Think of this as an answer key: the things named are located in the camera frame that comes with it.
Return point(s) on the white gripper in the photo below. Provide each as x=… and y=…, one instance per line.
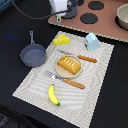
x=59, y=8

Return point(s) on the yellow toy cheese wedge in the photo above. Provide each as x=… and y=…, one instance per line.
x=62, y=39

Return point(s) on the light blue milk carton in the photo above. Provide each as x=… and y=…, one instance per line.
x=91, y=42

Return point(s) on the grey toy pan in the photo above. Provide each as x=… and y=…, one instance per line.
x=33, y=55

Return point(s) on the orange toy bread loaf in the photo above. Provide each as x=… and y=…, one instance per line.
x=69, y=65

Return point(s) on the yellow toy banana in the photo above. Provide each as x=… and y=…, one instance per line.
x=52, y=96

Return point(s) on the grey toy pot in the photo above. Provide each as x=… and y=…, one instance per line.
x=72, y=6

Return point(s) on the black stove burner disc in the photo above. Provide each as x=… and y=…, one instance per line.
x=95, y=5

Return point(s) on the beige bowl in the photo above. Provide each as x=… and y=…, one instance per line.
x=122, y=14

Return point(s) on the round wooden plate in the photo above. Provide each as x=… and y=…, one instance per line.
x=64, y=73

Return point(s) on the beige woven placemat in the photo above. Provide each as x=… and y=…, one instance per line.
x=76, y=105

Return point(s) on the knife with wooden handle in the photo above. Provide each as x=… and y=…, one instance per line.
x=79, y=56

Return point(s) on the fork with wooden handle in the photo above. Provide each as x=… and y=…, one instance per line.
x=66, y=80

